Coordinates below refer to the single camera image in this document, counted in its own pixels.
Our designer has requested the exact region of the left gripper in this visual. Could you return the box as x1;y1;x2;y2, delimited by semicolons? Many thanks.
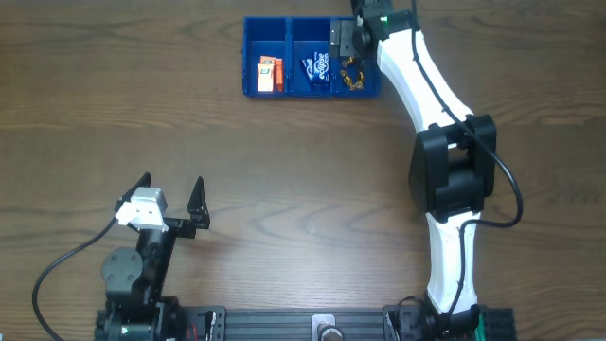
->
115;171;212;240

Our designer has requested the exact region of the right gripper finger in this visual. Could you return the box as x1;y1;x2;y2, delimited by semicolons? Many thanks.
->
329;19;356;59

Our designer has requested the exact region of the blue tray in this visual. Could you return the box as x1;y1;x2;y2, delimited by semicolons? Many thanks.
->
241;15;383;99

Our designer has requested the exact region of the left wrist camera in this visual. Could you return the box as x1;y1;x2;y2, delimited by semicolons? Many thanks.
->
115;186;169;233

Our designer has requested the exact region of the mounting rail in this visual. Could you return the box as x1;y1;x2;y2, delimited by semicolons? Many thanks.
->
94;306;516;341

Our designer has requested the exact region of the black cable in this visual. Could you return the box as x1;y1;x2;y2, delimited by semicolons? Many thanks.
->
30;216;119;341
409;0;525;318

